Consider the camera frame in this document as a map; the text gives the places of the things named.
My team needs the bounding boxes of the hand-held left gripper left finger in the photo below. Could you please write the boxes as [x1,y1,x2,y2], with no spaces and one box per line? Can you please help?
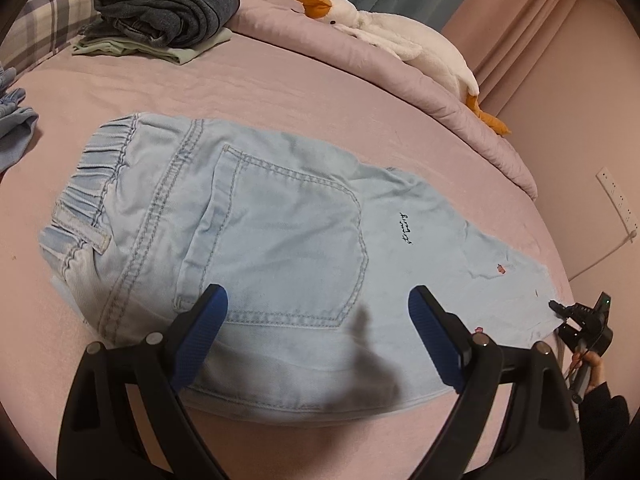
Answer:
[56,284,230,480]

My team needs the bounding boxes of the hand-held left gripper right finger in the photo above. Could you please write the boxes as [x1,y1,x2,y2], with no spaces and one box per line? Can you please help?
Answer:
[407,285,586,480]

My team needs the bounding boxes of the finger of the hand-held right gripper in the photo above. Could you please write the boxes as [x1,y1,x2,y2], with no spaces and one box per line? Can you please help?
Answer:
[556,322,587,349]
[548,299,595,319]

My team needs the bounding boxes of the light blue strawberry pants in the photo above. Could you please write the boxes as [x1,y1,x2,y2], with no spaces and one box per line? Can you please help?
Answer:
[39,111,565,428]

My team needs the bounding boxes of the person's right forearm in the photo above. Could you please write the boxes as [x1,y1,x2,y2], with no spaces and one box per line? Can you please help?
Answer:
[577,380,640,480]

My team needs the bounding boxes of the person's right hand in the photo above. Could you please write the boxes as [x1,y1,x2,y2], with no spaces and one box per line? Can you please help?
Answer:
[572,350,608,387]

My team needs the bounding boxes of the pink bed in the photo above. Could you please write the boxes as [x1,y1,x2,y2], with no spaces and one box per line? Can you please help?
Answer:
[0,30,581,480]

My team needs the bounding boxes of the crumpled blue jeans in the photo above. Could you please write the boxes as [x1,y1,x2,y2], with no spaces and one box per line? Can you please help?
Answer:
[0,65,40,173]

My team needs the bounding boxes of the folded pale green garment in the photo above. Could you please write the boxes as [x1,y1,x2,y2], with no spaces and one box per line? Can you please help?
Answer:
[71,27,233,66]

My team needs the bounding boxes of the pink curtain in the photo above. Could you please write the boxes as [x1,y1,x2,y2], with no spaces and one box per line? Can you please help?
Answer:
[442,0,596,121]

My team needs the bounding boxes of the white goose plush toy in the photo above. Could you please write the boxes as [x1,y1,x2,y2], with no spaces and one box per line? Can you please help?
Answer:
[291,0,512,136]

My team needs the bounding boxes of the pink quilt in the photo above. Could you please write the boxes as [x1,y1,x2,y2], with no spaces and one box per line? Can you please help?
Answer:
[75,0,538,200]

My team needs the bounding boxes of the folded dark denim jeans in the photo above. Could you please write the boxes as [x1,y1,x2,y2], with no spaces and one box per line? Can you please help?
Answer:
[94,0,241,50]

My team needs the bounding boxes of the plaid pillow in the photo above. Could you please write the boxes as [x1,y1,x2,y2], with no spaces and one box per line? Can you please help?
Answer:
[0,0,110,77]

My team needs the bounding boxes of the white cable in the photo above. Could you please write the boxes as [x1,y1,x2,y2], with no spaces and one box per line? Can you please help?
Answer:
[567,230,638,281]

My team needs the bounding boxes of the white wall socket strip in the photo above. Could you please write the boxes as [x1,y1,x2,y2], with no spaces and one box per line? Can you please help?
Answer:
[596,166,638,233]

